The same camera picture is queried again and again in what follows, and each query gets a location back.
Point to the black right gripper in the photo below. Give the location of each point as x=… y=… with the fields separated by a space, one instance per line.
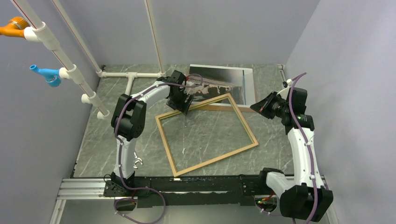
x=263 y=107

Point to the silver open-end wrench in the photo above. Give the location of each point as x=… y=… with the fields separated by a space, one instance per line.
x=137 y=160

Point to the white PVC pipe stand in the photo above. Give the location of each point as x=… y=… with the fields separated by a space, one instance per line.
x=35 y=30

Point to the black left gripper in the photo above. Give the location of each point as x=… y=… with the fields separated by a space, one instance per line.
x=182 y=107

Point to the blue pipe fitting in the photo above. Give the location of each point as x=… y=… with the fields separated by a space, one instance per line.
x=51 y=76

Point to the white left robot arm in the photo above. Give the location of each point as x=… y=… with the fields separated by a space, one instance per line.
x=129 y=118

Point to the orange pipe fitting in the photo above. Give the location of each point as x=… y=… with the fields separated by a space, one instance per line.
x=14 y=28

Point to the landscape photo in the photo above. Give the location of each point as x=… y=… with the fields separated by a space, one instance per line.
x=219 y=80

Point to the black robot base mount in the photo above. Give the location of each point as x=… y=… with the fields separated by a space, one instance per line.
x=242 y=190

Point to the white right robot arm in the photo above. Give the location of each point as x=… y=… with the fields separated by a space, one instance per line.
x=307 y=197

